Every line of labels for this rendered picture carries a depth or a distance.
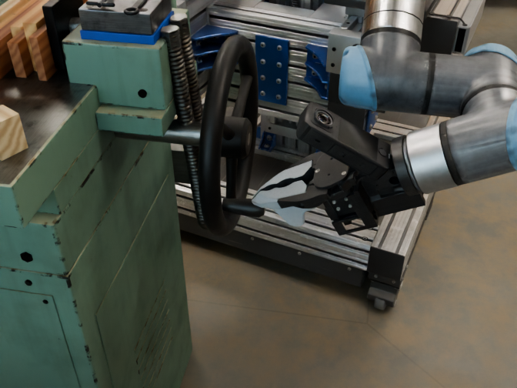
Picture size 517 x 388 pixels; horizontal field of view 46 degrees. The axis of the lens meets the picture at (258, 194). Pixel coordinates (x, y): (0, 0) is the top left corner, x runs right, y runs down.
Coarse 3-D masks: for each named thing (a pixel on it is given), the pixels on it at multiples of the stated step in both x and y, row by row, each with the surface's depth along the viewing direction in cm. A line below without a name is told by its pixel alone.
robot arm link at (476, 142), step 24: (480, 96) 68; (504, 96) 66; (456, 120) 67; (480, 120) 65; (504, 120) 63; (456, 144) 65; (480, 144) 64; (504, 144) 63; (456, 168) 66; (480, 168) 65; (504, 168) 65
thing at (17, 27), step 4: (44, 0) 92; (48, 0) 92; (40, 4) 91; (32, 8) 89; (36, 8) 89; (28, 12) 88; (32, 12) 88; (24, 16) 87; (28, 16) 87; (20, 20) 86; (24, 20) 86; (12, 24) 85; (16, 24) 85; (20, 24) 85; (12, 28) 84; (16, 28) 84; (20, 28) 84; (12, 32) 85; (16, 32) 84; (12, 36) 85
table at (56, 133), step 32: (0, 96) 80; (32, 96) 80; (64, 96) 80; (96, 96) 83; (32, 128) 74; (64, 128) 75; (96, 128) 84; (128, 128) 83; (160, 128) 82; (0, 160) 68; (32, 160) 68; (64, 160) 76; (0, 192) 65; (32, 192) 69; (0, 224) 68
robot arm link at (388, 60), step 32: (384, 0) 75; (416, 0) 75; (384, 32) 73; (416, 32) 74; (352, 64) 73; (384, 64) 72; (416, 64) 72; (352, 96) 74; (384, 96) 73; (416, 96) 72
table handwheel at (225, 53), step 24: (240, 48) 81; (216, 72) 76; (240, 72) 95; (216, 96) 75; (240, 96) 92; (216, 120) 74; (240, 120) 87; (192, 144) 89; (216, 144) 75; (240, 144) 86; (216, 168) 76; (240, 168) 100; (216, 192) 77; (240, 192) 97; (216, 216) 80
